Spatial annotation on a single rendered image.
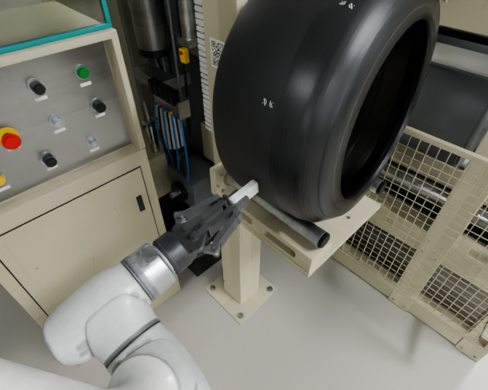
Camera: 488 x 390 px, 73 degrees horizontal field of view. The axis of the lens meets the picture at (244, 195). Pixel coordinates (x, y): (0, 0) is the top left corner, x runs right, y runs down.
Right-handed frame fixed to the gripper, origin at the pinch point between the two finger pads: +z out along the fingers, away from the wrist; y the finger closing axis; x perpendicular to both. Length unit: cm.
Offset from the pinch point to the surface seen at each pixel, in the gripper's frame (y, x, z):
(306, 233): -7.9, 18.7, 11.4
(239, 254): 25, 68, 12
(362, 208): -9, 33, 38
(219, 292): 37, 108, 3
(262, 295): 21, 110, 18
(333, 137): -12.5, -14.9, 10.5
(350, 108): -12.5, -18.2, 14.5
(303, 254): -9.6, 23.1, 8.4
